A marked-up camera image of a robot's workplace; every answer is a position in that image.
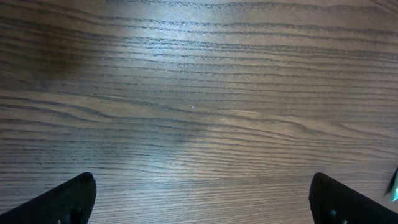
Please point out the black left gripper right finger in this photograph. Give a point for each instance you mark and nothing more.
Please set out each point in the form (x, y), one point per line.
(332, 202)

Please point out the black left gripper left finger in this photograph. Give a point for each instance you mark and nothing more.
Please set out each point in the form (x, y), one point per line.
(70, 202)

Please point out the teal wet wipes pack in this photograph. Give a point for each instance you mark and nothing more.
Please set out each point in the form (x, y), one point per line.
(393, 194)

